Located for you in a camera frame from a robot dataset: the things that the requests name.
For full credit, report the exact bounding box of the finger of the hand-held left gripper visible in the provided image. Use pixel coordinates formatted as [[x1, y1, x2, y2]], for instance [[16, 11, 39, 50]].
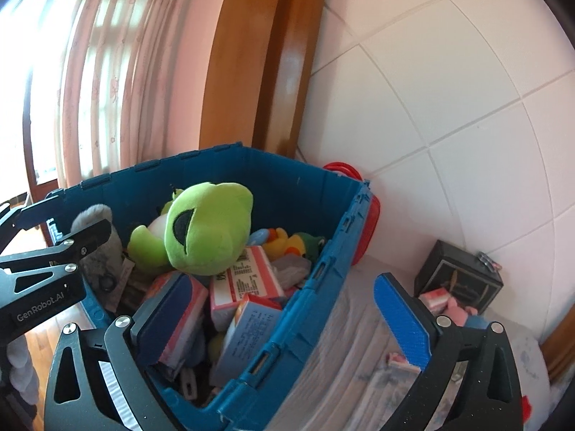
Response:
[[0, 219, 112, 299], [0, 195, 61, 245]]

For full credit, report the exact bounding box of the dark green plush toy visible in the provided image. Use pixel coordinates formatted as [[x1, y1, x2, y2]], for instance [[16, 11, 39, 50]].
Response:
[[294, 232, 326, 263]]

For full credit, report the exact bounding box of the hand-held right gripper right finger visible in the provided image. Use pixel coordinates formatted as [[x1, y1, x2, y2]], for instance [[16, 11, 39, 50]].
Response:
[[374, 272, 525, 431]]

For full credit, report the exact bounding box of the wooden wall trim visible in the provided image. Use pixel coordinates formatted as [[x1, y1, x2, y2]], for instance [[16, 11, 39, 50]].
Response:
[[198, 0, 333, 162], [539, 310, 575, 387]]

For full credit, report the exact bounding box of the orange pale blue carton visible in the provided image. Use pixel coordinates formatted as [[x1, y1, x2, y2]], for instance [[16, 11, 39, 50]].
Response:
[[211, 294, 284, 387]]

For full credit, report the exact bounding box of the pink curtain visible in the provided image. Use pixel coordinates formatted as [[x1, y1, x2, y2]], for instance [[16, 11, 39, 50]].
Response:
[[27, 0, 234, 189]]

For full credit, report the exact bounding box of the blue plastic crate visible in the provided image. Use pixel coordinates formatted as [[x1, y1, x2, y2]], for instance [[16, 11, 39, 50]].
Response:
[[45, 144, 373, 431]]

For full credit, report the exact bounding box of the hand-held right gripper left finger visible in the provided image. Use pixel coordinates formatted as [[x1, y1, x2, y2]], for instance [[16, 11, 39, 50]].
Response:
[[43, 272, 194, 431]]

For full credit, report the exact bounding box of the grey cloth item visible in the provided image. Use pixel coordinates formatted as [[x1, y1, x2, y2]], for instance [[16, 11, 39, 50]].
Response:
[[272, 254, 313, 286]]

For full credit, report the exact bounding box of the pink white barcode box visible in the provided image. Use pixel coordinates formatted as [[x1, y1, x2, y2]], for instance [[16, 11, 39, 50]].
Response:
[[209, 246, 288, 330]]

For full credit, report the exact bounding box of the green frog plush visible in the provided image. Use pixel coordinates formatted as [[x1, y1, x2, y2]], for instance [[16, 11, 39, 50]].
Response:
[[127, 182, 254, 276]]

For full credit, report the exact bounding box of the pale floral desktop cloth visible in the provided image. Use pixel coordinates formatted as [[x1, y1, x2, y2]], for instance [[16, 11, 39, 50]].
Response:
[[270, 256, 553, 431]]

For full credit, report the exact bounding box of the grey plush toy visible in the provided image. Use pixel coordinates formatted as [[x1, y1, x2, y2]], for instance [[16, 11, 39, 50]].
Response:
[[71, 204, 124, 288]]

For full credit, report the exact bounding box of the red plastic case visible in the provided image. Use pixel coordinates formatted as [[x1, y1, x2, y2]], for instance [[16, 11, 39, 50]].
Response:
[[322, 162, 382, 265]]

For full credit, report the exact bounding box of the black gift box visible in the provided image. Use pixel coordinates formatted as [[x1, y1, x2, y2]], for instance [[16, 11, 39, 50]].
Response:
[[413, 240, 504, 315]]

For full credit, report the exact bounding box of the small pink box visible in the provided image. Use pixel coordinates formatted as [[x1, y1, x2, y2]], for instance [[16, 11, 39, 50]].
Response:
[[419, 289, 451, 314]]

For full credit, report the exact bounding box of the yellow duck plush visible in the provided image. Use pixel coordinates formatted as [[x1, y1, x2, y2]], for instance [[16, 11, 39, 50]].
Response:
[[263, 228, 306, 259]]

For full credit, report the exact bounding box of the blue dress pig plush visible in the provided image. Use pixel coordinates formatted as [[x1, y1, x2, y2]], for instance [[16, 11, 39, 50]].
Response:
[[442, 298, 490, 330]]

